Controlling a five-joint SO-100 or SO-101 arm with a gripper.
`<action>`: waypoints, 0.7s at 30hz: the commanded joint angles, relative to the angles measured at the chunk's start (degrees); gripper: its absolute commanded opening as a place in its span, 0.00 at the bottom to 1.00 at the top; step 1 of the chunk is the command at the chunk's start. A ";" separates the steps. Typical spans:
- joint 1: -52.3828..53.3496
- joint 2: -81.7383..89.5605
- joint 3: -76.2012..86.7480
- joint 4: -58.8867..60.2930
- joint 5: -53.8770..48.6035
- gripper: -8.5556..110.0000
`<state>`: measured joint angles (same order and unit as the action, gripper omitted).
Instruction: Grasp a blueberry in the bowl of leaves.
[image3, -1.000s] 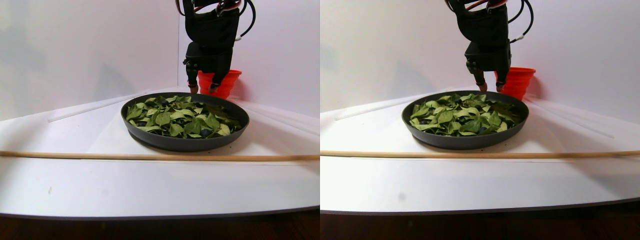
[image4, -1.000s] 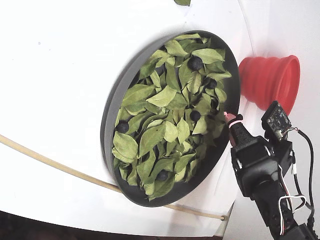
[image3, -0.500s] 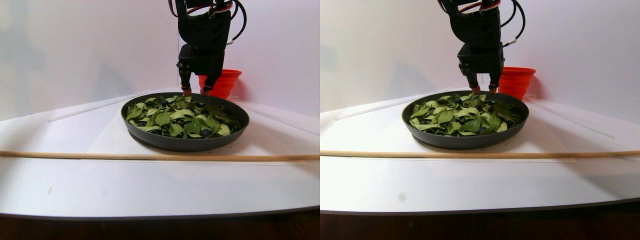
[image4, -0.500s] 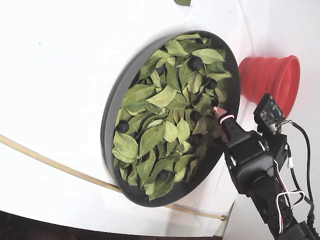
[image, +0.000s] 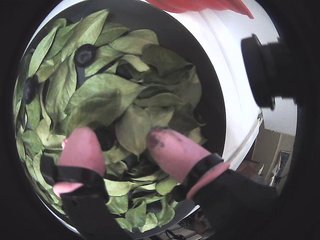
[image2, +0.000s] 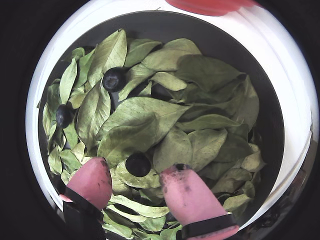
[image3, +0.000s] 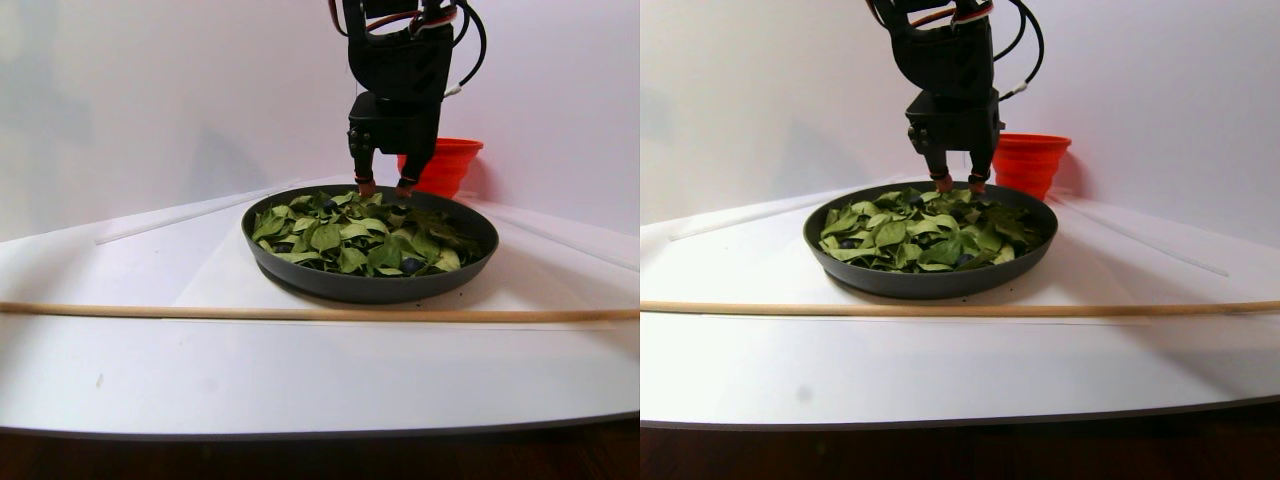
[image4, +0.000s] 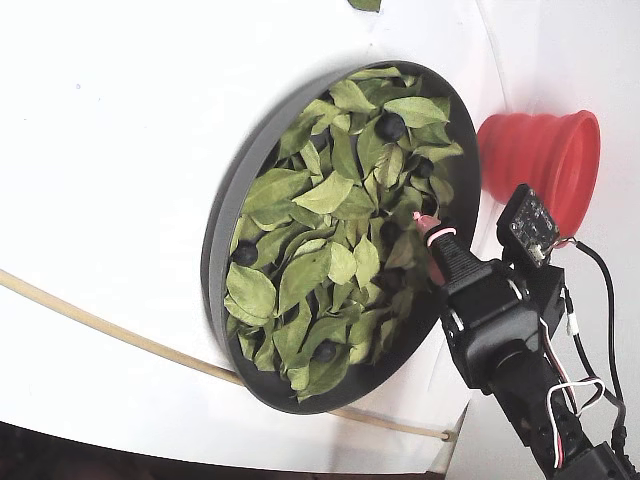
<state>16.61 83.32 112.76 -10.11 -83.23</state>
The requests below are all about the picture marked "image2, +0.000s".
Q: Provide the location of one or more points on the dried green leaf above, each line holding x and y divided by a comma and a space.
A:
150, 107
172, 150
130, 142
93, 115
110, 55
207, 145
210, 72
172, 53
68, 80

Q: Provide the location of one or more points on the red plastic bowl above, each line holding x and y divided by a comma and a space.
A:
212, 6

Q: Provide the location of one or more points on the pink covered gripper finger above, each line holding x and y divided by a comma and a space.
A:
92, 180
190, 195

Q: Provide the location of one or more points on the blueberry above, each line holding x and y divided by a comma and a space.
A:
138, 165
63, 116
113, 79

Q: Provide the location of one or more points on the heap of dried green leaves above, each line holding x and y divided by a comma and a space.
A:
215, 122

